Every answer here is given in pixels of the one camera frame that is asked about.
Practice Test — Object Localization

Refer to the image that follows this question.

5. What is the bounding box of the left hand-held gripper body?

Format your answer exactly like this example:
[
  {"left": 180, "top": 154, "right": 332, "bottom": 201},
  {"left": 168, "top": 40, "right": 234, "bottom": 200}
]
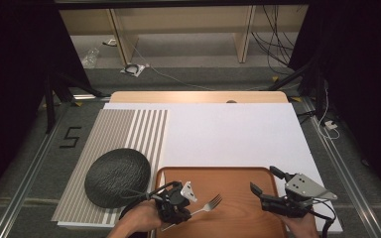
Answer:
[{"left": 152, "top": 180, "right": 198, "bottom": 225}]

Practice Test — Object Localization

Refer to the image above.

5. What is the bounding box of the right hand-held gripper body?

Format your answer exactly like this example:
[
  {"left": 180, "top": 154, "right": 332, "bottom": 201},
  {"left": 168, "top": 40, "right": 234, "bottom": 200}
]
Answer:
[{"left": 260, "top": 173, "right": 339, "bottom": 219}]

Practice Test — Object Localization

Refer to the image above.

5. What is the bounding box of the silver fork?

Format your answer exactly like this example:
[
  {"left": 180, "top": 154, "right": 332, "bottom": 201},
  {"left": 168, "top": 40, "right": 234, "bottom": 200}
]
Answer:
[{"left": 161, "top": 193, "right": 223, "bottom": 232}]

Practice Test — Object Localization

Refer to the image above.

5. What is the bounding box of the brown wooden tray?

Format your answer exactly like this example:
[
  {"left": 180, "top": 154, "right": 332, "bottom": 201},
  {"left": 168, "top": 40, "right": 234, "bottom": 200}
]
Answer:
[{"left": 147, "top": 166, "right": 290, "bottom": 238}]

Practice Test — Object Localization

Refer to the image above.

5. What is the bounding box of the person's right hand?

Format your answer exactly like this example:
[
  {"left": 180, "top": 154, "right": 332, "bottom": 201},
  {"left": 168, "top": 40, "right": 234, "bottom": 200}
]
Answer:
[{"left": 281, "top": 211, "right": 321, "bottom": 238}]

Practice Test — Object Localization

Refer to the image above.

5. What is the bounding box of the person's left hand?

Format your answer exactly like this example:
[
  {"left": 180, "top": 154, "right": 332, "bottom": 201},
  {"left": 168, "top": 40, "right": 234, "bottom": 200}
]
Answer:
[{"left": 120, "top": 199, "right": 167, "bottom": 234}]

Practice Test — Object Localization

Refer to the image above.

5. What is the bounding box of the white board sheet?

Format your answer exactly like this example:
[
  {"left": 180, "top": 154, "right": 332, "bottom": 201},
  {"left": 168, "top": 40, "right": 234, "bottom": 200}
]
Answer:
[{"left": 57, "top": 102, "right": 343, "bottom": 233}]

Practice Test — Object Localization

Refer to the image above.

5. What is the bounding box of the black textured plate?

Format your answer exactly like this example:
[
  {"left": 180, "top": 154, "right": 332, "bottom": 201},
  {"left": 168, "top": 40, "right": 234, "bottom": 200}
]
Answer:
[{"left": 83, "top": 148, "right": 152, "bottom": 209}]

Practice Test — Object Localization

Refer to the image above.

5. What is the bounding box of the striped placemat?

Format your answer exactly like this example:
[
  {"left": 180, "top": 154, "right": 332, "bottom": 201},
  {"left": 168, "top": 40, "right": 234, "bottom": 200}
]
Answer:
[{"left": 51, "top": 108, "right": 169, "bottom": 229}]

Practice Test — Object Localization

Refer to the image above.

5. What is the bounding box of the black metal stand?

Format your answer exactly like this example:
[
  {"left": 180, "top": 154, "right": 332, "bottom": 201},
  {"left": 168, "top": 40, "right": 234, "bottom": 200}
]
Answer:
[
  {"left": 266, "top": 54, "right": 327, "bottom": 121},
  {"left": 43, "top": 63, "right": 111, "bottom": 135}
]

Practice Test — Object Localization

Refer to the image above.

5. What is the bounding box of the black curtain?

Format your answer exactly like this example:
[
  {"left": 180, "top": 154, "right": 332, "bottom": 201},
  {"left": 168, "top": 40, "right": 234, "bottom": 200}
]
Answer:
[
  {"left": 287, "top": 0, "right": 381, "bottom": 209},
  {"left": 0, "top": 0, "right": 92, "bottom": 212}
]

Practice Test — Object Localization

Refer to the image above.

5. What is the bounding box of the clear plastic bag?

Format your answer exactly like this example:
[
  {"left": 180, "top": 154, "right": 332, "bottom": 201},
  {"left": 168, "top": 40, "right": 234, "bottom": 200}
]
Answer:
[{"left": 80, "top": 47, "right": 100, "bottom": 69}]

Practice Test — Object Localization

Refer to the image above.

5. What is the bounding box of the beige wooden shelf unit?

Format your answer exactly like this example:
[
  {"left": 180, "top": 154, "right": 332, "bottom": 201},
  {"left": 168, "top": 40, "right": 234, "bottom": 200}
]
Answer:
[{"left": 59, "top": 5, "right": 310, "bottom": 65}]

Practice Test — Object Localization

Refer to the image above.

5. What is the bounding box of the right hand-held gripper cable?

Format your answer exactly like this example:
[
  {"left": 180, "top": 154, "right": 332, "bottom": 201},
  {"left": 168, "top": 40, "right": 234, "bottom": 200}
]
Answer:
[{"left": 310, "top": 197, "right": 337, "bottom": 238}]

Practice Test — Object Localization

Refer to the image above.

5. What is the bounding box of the metal floor rail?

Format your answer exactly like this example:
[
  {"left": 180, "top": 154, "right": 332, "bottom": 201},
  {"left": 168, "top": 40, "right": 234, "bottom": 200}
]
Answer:
[
  {"left": 0, "top": 102, "right": 72, "bottom": 238},
  {"left": 301, "top": 97, "right": 379, "bottom": 238}
]

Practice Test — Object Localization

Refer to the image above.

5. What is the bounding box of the thin white adapter cable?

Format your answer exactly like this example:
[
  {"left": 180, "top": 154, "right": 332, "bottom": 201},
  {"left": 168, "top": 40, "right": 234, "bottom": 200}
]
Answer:
[{"left": 317, "top": 87, "right": 342, "bottom": 141}]

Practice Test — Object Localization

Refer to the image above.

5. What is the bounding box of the long white floor cable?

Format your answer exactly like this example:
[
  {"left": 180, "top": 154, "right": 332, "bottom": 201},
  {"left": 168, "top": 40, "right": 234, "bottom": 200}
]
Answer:
[{"left": 128, "top": 42, "right": 270, "bottom": 92}]

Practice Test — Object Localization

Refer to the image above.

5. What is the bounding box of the bundle of black cables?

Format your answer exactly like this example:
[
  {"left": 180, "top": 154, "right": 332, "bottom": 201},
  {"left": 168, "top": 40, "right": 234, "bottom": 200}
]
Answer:
[{"left": 250, "top": 4, "right": 300, "bottom": 75}]

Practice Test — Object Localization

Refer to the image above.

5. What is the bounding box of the packaged black cable coil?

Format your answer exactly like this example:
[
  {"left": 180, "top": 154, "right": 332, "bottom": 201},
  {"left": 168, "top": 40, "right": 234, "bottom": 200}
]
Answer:
[{"left": 119, "top": 62, "right": 146, "bottom": 78}]

